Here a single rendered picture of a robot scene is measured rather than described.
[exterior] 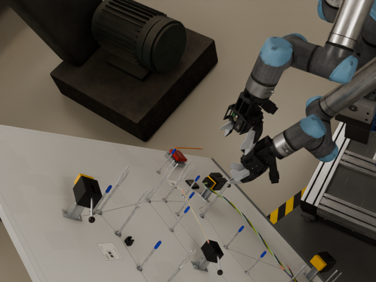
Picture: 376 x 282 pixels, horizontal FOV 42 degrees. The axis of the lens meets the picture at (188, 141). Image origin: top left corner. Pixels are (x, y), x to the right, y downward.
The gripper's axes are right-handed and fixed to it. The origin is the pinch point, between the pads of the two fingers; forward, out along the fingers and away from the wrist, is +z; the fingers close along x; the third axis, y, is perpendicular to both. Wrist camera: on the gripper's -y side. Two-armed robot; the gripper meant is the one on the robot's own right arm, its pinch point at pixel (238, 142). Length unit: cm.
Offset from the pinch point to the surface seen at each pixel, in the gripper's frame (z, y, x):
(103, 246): -1, 56, 11
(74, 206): -5, 58, 2
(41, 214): -5, 65, 0
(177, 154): 20.2, 3.0, -17.4
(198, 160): 31.2, -12.6, -18.5
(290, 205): 93, -98, -6
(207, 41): 64, -125, -120
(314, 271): 27.4, -11.5, 38.0
